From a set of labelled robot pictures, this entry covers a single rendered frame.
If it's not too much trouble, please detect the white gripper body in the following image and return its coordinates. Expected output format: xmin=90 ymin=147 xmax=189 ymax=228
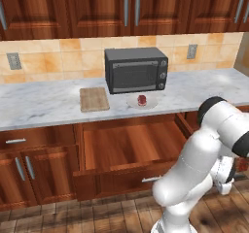
xmin=212 ymin=170 xmax=235 ymax=196

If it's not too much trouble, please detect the wooden drawer front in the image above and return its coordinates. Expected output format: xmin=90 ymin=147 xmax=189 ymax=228
xmin=0 ymin=125 xmax=78 ymax=152
xmin=184 ymin=105 xmax=249 ymax=138

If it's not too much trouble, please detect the open wooden drawer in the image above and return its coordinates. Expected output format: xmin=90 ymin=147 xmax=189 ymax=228
xmin=72 ymin=113 xmax=196 ymax=202

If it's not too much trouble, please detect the clear glass plate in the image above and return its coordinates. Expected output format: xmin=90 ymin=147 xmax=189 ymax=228
xmin=125 ymin=93 xmax=160 ymax=111

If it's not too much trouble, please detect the red meat piece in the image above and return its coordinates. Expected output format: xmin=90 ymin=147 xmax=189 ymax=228
xmin=137 ymin=94 xmax=148 ymax=107

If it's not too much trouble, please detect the wooden cutting board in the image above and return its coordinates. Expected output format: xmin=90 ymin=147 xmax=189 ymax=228
xmin=79 ymin=86 xmax=111 ymax=114

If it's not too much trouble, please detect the black toaster oven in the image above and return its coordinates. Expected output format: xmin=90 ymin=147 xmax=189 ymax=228
xmin=104 ymin=47 xmax=169 ymax=95

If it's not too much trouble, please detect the wooden base cupboard door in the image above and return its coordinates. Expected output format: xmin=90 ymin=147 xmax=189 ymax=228
xmin=20 ymin=145 xmax=81 ymax=206
xmin=0 ymin=151 xmax=39 ymax=210

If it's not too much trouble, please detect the silver open drawer handle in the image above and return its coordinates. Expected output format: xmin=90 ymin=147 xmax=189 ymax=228
xmin=141 ymin=175 xmax=162 ymax=183

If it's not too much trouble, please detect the grey wall socket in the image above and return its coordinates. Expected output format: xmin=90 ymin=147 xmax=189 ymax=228
xmin=6 ymin=51 xmax=23 ymax=71
xmin=186 ymin=44 xmax=198 ymax=60

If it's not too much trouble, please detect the silver wall cupboard handle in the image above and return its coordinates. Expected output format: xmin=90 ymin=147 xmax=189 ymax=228
xmin=242 ymin=4 xmax=249 ymax=24
xmin=0 ymin=0 xmax=8 ymax=31
xmin=124 ymin=0 xmax=129 ymax=27
xmin=233 ymin=0 xmax=248 ymax=25
xmin=134 ymin=0 xmax=141 ymax=27

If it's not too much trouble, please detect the wooden wall cupboard door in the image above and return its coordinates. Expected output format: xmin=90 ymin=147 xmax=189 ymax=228
xmin=0 ymin=0 xmax=72 ymax=41
xmin=63 ymin=0 xmax=133 ymax=39
xmin=130 ymin=0 xmax=194 ymax=37
xmin=188 ymin=0 xmax=249 ymax=35

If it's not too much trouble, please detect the silver base cupboard handle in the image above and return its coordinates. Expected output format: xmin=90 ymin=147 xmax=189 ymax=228
xmin=24 ymin=155 xmax=36 ymax=181
xmin=14 ymin=156 xmax=26 ymax=182

